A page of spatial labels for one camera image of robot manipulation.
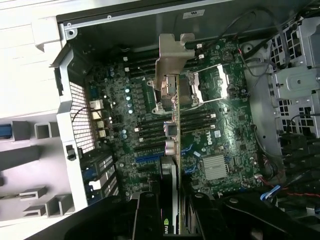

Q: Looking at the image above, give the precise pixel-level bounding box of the silver chipset heatsink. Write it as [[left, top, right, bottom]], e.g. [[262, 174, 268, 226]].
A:
[[202, 154, 230, 181]]

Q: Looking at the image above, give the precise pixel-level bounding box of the blue expansion slot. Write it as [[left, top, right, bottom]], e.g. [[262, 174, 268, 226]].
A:
[[134, 156, 162, 163]]

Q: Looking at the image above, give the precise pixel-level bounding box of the green motherboard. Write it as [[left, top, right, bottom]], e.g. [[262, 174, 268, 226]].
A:
[[84, 37, 263, 198]]

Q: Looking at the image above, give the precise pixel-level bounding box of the CPU socket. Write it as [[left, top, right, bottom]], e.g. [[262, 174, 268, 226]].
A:
[[147, 63, 203, 115]]

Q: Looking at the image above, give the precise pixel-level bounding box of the open grey PC case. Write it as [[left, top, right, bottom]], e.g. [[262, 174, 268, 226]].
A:
[[31, 0, 320, 226]]

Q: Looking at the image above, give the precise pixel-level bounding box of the metal socket cover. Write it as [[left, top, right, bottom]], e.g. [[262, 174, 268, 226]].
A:
[[194, 63, 231, 103]]

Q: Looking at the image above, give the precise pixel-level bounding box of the grey parts rack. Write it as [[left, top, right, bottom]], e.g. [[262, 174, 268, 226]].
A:
[[0, 119, 76, 218]]

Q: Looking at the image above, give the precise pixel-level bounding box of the metal disk bay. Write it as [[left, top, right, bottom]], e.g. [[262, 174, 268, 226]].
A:
[[268, 17, 320, 138]]

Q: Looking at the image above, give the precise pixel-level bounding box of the hard disk in blue caddy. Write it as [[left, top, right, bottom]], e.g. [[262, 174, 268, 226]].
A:
[[0, 124, 12, 138]]

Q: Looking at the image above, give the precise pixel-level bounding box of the blue data wire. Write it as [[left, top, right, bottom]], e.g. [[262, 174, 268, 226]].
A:
[[259, 184, 283, 201]]

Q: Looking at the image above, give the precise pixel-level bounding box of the red wire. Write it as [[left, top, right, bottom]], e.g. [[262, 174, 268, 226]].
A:
[[261, 178, 320, 199]]

